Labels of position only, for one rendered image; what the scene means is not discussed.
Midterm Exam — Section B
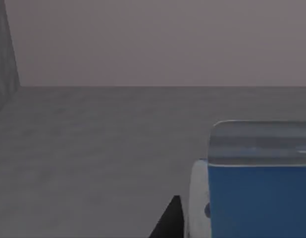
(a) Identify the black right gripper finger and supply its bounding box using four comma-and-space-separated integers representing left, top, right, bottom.
148, 195, 185, 238

